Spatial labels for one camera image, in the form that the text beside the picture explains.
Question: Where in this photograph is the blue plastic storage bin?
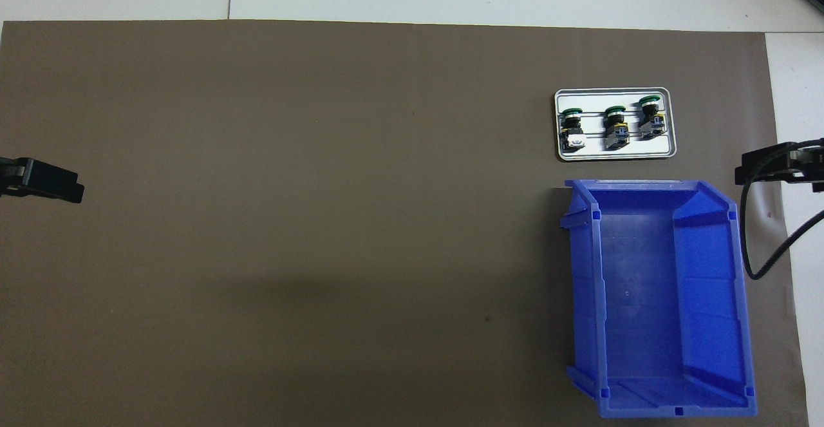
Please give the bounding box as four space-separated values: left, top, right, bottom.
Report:
559 179 758 419

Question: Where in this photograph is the green push button switch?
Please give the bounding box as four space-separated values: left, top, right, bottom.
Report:
637 94 667 140
559 108 586 153
602 105 630 151

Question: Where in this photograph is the brown table mat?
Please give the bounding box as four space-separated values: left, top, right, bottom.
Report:
0 20 809 427

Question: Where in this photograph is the silver metal tray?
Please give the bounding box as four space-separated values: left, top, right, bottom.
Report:
554 87 678 162

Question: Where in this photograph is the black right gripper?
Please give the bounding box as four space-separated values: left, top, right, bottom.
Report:
735 137 824 193

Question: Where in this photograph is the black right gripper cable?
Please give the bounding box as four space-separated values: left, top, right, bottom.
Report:
739 150 824 280

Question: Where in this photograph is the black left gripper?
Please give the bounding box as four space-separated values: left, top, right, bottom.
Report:
0 157 86 204

